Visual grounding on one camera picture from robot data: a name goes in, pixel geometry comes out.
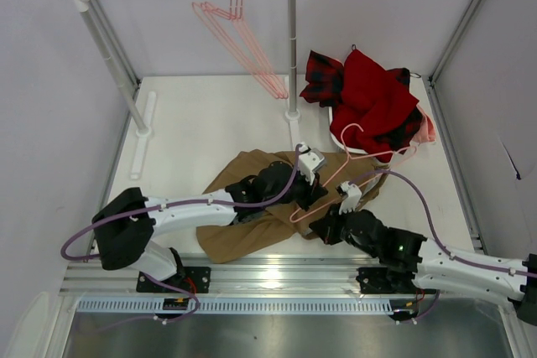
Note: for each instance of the white slotted cable duct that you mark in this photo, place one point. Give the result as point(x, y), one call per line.
point(154, 305)

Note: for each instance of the silver clothes rack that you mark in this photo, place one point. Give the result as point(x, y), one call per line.
point(231, 29)

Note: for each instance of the white laundry basket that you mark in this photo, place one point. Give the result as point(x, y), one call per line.
point(337, 142)

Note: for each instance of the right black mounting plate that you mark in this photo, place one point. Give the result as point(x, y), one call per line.
point(382, 280)

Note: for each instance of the tan pleated skirt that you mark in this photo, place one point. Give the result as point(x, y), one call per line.
point(228, 243)

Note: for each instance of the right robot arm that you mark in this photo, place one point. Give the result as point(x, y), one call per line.
point(409, 262)

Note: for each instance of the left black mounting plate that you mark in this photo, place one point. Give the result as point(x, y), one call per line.
point(191, 279)

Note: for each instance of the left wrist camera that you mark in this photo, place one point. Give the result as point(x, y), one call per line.
point(310, 161)

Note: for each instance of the pink garment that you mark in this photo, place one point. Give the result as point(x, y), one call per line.
point(426, 132)

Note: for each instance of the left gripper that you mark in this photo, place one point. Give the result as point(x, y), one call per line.
point(309, 192)

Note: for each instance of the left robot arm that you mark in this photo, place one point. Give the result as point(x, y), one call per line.
point(127, 240)

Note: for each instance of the black mounting plate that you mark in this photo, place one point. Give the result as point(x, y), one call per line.
point(191, 279)
point(382, 280)

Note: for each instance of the red black plaid garment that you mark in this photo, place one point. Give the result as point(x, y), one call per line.
point(324, 77)

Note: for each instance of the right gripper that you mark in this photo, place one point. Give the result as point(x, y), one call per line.
point(334, 220)

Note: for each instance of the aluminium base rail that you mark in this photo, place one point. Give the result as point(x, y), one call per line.
point(249, 277)

